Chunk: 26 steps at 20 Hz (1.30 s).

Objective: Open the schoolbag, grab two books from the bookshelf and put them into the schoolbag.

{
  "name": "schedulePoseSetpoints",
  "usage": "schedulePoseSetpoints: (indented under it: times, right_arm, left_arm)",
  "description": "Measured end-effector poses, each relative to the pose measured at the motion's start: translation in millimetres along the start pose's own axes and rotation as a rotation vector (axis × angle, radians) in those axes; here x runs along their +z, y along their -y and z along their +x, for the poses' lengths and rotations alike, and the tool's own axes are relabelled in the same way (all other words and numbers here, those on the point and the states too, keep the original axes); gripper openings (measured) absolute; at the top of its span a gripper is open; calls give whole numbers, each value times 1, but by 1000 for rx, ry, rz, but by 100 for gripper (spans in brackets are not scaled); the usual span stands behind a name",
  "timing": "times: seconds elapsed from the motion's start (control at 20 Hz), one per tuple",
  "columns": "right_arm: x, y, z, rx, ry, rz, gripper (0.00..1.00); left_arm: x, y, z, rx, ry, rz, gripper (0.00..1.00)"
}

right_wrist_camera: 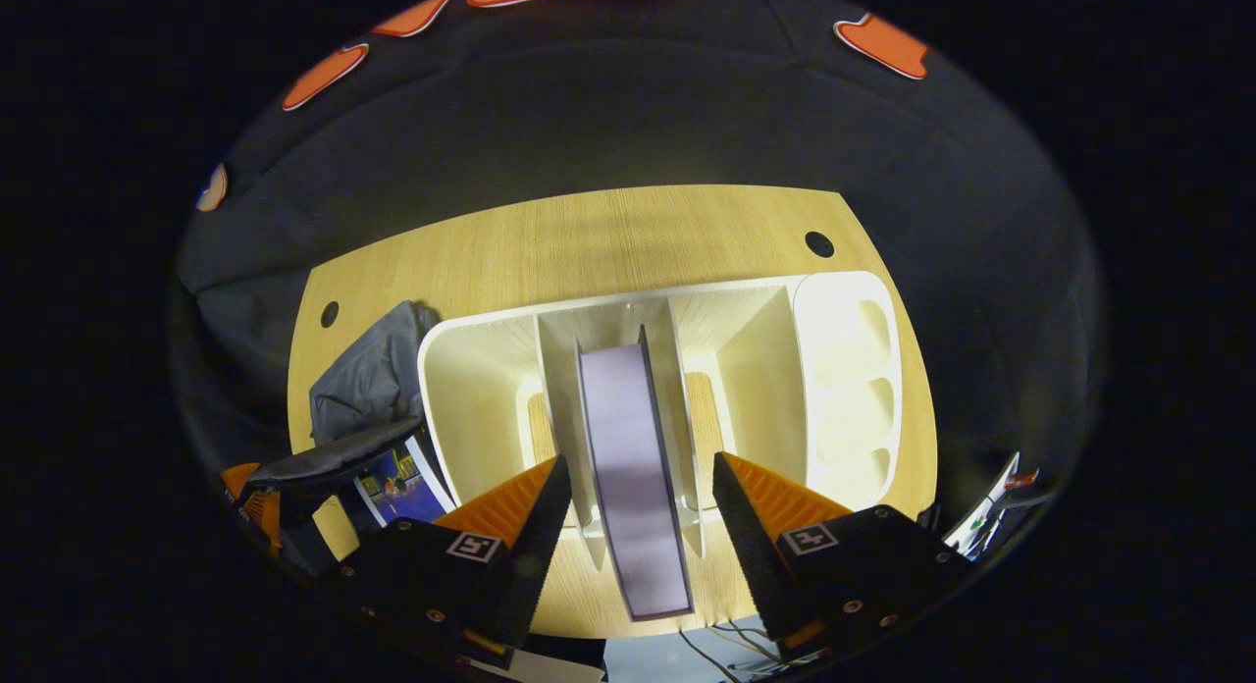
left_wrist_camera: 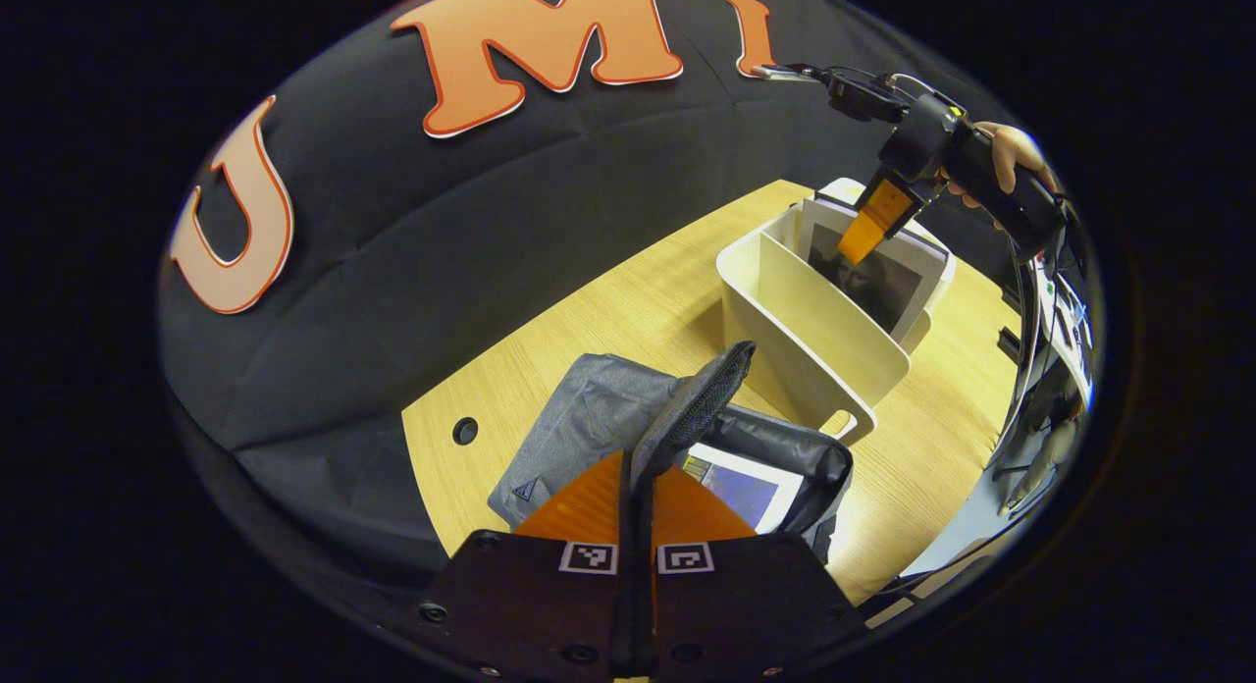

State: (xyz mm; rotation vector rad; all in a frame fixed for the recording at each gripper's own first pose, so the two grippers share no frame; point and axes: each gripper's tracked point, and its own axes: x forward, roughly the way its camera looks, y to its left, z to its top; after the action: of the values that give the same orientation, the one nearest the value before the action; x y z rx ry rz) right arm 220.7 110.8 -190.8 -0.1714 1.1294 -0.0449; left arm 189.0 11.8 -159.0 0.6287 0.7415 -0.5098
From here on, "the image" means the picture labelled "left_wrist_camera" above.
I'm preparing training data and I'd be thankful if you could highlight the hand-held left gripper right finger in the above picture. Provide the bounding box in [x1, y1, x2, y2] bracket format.
[638, 462, 869, 679]

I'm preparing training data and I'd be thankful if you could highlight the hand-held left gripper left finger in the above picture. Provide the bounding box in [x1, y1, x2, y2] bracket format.
[417, 452, 639, 679]

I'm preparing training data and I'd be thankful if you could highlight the blue book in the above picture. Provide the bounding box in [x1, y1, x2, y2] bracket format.
[682, 443, 806, 535]

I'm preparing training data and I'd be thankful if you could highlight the white plastic bookshelf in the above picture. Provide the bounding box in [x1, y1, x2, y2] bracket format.
[716, 178, 958, 447]

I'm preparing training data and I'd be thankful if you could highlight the grey schoolbag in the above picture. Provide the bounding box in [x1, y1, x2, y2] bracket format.
[488, 341, 855, 566]

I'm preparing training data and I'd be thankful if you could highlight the white machine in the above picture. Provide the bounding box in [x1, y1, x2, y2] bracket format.
[986, 202, 1105, 517]

